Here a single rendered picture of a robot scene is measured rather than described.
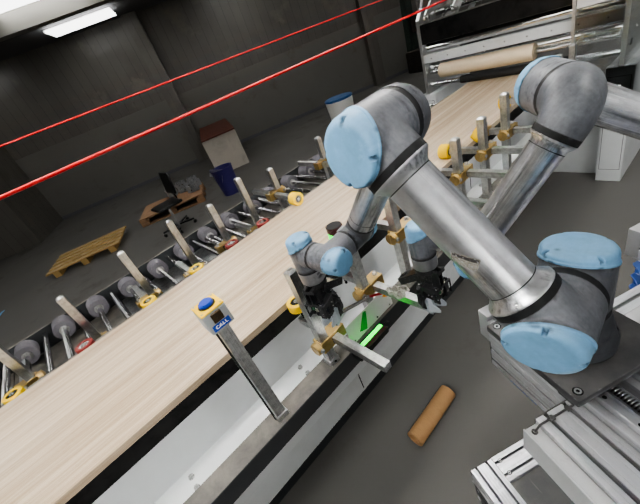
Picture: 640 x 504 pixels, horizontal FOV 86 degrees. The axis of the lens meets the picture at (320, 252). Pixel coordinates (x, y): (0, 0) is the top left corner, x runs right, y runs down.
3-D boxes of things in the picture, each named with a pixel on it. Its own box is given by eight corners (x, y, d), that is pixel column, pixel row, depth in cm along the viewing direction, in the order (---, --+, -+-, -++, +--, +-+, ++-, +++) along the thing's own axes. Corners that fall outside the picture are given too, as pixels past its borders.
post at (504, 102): (512, 176, 197) (509, 90, 172) (509, 179, 195) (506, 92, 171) (505, 176, 199) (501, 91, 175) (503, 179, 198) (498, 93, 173)
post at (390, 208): (413, 278, 150) (390, 179, 126) (409, 283, 149) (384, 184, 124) (407, 276, 153) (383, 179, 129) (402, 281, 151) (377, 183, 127)
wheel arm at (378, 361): (392, 367, 108) (390, 359, 106) (386, 375, 106) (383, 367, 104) (307, 319, 140) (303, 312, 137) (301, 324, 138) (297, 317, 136)
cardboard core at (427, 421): (454, 390, 168) (420, 440, 154) (456, 400, 172) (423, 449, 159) (439, 382, 174) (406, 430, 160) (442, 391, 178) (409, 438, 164)
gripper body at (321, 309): (309, 318, 106) (296, 290, 100) (321, 299, 112) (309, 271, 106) (331, 321, 102) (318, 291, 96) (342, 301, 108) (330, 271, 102)
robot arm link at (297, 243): (297, 247, 88) (277, 242, 94) (311, 279, 94) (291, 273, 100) (316, 230, 92) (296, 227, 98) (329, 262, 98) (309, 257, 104)
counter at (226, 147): (238, 146, 905) (225, 117, 867) (250, 162, 714) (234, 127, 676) (213, 156, 897) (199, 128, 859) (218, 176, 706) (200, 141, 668)
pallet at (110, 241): (131, 229, 601) (127, 224, 595) (122, 248, 532) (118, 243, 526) (65, 258, 588) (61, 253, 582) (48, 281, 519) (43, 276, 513)
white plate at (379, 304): (393, 303, 142) (388, 285, 137) (353, 346, 130) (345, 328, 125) (392, 302, 143) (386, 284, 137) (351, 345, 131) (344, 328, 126)
